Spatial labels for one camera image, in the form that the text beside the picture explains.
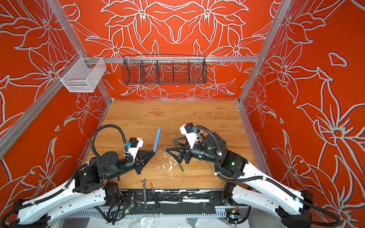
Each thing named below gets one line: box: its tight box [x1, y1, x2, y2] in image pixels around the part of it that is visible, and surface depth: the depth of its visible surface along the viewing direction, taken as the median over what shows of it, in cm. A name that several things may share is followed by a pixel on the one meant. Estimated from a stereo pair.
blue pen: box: [153, 128, 162, 153], surface depth 60 cm
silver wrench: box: [141, 178, 149, 213], surface depth 75 cm
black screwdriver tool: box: [150, 182, 160, 209], surface depth 74 cm
